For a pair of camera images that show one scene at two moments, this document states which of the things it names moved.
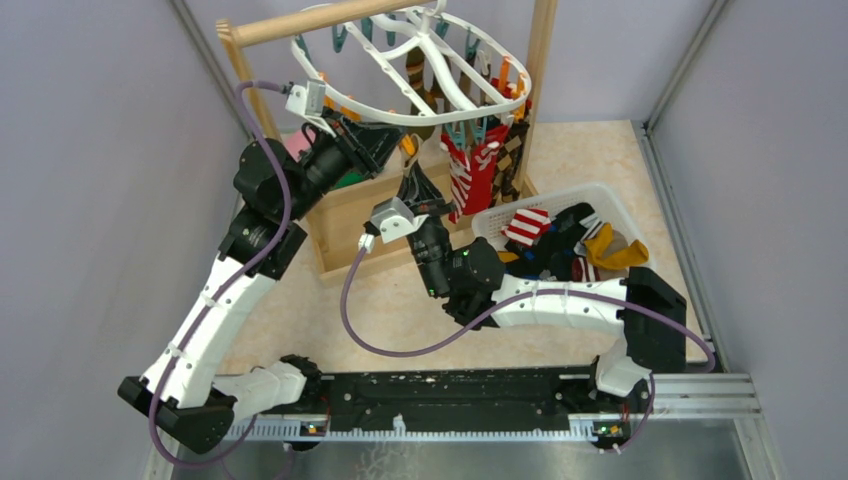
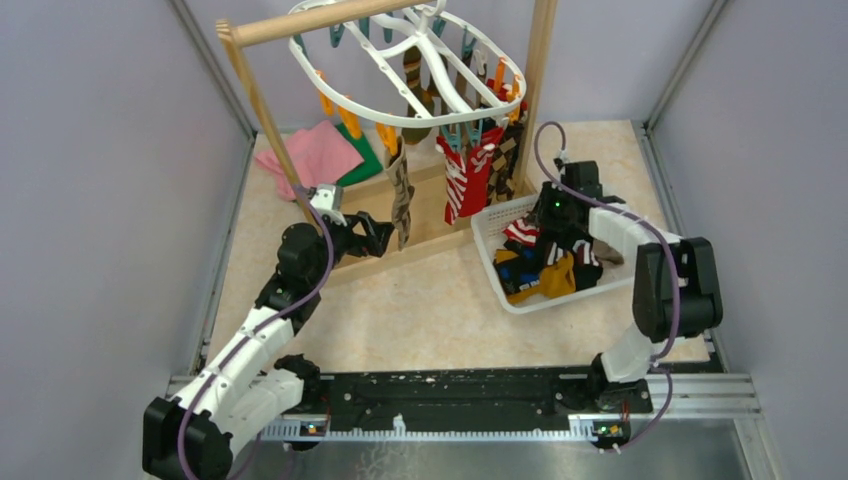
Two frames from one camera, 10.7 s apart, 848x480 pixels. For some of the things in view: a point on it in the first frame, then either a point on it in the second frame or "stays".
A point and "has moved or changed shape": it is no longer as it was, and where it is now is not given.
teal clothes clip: x=481 y=132 has moved or changed shape
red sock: x=482 y=165 stays
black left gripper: x=365 y=145 to x=375 y=238
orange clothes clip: x=504 y=73 stays
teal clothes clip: x=457 y=138 stays
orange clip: x=407 y=142 has moved or changed shape
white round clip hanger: x=419 y=66 stays
